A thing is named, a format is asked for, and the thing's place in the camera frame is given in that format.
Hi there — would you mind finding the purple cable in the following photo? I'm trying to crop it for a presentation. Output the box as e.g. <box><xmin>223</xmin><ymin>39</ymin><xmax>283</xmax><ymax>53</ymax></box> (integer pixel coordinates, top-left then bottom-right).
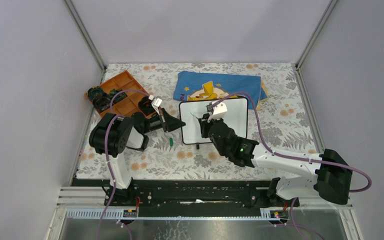
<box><xmin>95</xmin><ymin>89</ymin><xmax>151</xmax><ymax>240</ymax></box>
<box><xmin>211</xmin><ymin>91</ymin><xmax>373</xmax><ymax>194</ymax></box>

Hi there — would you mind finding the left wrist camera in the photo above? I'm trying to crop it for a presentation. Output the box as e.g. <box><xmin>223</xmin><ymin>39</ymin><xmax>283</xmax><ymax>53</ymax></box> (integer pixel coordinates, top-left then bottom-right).
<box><xmin>148</xmin><ymin>94</ymin><xmax>163</xmax><ymax>115</ymax></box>

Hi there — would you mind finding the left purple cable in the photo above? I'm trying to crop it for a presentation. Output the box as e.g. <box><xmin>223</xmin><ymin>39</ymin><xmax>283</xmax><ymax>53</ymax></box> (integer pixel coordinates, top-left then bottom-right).
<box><xmin>95</xmin><ymin>89</ymin><xmax>151</xmax><ymax>240</ymax></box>

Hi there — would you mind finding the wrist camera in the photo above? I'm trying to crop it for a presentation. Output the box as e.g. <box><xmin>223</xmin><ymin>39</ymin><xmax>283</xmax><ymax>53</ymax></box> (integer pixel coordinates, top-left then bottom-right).
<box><xmin>206</xmin><ymin>102</ymin><xmax>228</xmax><ymax>122</ymax></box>
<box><xmin>148</xmin><ymin>94</ymin><xmax>163</xmax><ymax>115</ymax></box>

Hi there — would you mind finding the blue cartoon cloth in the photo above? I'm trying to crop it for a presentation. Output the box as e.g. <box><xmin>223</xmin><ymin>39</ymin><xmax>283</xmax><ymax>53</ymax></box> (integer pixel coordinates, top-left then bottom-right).
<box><xmin>173</xmin><ymin>71</ymin><xmax>269</xmax><ymax>109</ymax></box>

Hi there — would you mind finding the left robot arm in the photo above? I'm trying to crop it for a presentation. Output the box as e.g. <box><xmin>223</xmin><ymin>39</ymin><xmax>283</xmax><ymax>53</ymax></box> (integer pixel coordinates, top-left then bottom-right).
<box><xmin>88</xmin><ymin>108</ymin><xmax>186</xmax><ymax>206</ymax></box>

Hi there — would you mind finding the dark rolled fabric middle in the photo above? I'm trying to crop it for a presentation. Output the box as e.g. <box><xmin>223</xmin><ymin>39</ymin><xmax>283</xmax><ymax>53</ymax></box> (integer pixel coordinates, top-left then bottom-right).
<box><xmin>108</xmin><ymin>89</ymin><xmax>127</xmax><ymax>104</ymax></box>

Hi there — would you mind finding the dark rolled fabric right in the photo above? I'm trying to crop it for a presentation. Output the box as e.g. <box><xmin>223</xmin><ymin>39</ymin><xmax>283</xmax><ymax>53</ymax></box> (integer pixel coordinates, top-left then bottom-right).
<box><xmin>137</xmin><ymin>96</ymin><xmax>156</xmax><ymax>116</ymax></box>

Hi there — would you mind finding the dark rolled fabric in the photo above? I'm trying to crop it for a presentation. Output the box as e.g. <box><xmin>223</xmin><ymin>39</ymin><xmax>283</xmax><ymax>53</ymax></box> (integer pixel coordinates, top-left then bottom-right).
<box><xmin>108</xmin><ymin>89</ymin><xmax>127</xmax><ymax>104</ymax></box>
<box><xmin>87</xmin><ymin>86</ymin><xmax>114</xmax><ymax>113</ymax></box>
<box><xmin>137</xmin><ymin>96</ymin><xmax>156</xmax><ymax>116</ymax></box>

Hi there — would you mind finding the dark rolled fabric left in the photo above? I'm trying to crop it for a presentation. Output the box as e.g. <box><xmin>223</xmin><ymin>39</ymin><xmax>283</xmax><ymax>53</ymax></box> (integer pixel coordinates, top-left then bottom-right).
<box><xmin>87</xmin><ymin>86</ymin><xmax>114</xmax><ymax>113</ymax></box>

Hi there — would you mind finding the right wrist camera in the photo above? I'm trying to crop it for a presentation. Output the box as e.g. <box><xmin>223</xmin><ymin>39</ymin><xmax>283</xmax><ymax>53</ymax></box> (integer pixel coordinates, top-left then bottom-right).
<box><xmin>206</xmin><ymin>102</ymin><xmax>228</xmax><ymax>122</ymax></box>

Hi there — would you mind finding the green whiteboard marker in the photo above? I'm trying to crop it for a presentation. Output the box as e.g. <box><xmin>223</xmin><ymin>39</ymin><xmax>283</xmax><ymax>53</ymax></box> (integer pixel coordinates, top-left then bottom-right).
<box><xmin>190</xmin><ymin>112</ymin><xmax>200</xmax><ymax>120</ymax></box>

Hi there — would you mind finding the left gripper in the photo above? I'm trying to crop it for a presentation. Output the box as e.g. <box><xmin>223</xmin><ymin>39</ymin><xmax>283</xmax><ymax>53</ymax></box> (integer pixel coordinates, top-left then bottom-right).
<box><xmin>141</xmin><ymin>107</ymin><xmax>185</xmax><ymax>134</ymax></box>

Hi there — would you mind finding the small whiteboard black frame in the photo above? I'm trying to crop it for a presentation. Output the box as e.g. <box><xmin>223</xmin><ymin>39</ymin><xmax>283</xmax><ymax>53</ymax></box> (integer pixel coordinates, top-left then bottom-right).
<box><xmin>179</xmin><ymin>97</ymin><xmax>248</xmax><ymax>145</ymax></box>

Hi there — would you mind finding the orange compartment tray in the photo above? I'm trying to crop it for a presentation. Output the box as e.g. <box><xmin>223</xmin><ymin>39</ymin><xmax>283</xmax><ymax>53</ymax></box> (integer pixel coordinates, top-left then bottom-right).
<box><xmin>84</xmin><ymin>70</ymin><xmax>157</xmax><ymax>118</ymax></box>

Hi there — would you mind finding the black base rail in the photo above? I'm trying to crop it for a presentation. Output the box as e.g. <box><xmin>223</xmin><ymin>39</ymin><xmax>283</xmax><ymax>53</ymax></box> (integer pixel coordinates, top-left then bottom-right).
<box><xmin>101</xmin><ymin>179</ymin><xmax>302</xmax><ymax>218</ymax></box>

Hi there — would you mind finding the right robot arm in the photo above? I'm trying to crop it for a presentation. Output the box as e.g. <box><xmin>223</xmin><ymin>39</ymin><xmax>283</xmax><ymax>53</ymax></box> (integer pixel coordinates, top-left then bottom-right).
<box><xmin>197</xmin><ymin>113</ymin><xmax>353</xmax><ymax>206</ymax></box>

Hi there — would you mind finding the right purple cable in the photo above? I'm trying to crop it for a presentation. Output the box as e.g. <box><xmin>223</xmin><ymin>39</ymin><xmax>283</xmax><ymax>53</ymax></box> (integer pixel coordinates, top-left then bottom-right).
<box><xmin>211</xmin><ymin>91</ymin><xmax>373</xmax><ymax>194</ymax></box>

